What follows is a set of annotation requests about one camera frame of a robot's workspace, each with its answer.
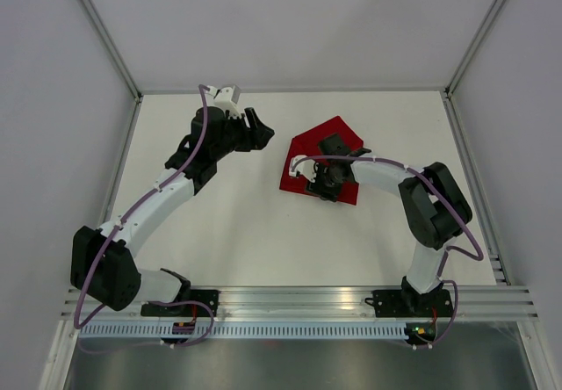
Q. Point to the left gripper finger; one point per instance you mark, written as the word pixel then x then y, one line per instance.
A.
pixel 255 124
pixel 260 136

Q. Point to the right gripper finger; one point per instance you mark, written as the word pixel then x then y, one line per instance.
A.
pixel 333 145
pixel 324 192

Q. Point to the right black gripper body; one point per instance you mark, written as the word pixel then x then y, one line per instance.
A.
pixel 326 176

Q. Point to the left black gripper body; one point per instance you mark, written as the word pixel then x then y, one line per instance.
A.
pixel 237 137

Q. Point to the red cloth napkin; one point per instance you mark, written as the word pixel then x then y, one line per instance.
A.
pixel 307 144

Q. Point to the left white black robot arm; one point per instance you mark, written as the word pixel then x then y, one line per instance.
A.
pixel 103 258

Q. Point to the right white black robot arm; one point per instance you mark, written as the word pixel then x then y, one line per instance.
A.
pixel 436 211

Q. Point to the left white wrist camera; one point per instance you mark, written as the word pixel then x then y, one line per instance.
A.
pixel 225 98

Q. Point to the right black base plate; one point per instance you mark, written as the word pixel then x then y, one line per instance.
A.
pixel 394 303

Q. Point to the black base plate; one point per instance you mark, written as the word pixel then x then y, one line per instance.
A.
pixel 394 303
pixel 200 303

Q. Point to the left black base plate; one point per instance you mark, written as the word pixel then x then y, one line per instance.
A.
pixel 200 303

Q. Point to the aluminium mounting rail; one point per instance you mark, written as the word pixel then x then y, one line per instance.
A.
pixel 332 303

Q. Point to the left aluminium frame post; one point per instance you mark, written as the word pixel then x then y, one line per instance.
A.
pixel 92 15

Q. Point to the aluminium frame post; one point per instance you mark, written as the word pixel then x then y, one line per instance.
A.
pixel 92 15
pixel 485 27

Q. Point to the white slotted cable duct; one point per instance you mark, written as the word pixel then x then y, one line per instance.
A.
pixel 250 330

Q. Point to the right aluminium frame post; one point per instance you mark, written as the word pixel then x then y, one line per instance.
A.
pixel 485 27

